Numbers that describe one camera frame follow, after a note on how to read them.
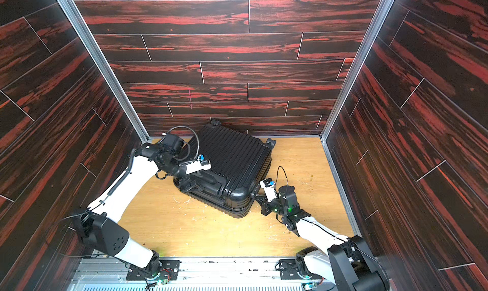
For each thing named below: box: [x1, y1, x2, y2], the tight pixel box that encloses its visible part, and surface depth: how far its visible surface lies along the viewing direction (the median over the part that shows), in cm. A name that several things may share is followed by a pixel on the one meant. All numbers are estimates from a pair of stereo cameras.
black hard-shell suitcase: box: [173, 120, 277, 218], surface depth 78 cm
